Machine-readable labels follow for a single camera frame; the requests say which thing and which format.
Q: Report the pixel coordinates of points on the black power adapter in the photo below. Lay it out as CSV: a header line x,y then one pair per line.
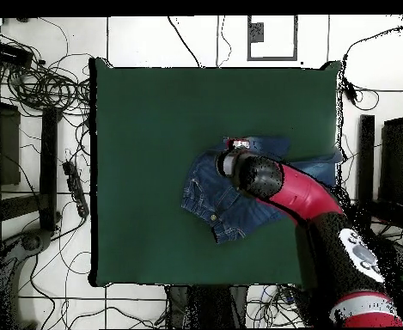
x,y
349,92

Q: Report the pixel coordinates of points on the black table frame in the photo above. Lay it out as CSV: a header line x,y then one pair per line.
x,y
48,154
366,154

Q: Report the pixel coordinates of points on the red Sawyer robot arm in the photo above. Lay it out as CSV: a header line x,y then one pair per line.
x,y
304,196

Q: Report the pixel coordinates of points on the grey round stand base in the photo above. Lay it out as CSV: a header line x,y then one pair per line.
x,y
32,240

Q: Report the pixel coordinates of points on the black power strip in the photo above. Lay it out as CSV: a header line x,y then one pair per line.
x,y
75,187

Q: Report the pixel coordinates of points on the black box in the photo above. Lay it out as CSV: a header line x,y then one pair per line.
x,y
8,53

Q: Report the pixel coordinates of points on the dark green table cloth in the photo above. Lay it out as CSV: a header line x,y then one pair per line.
x,y
146,137

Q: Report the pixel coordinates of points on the blue denim jeans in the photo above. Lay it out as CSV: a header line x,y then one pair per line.
x,y
214,202

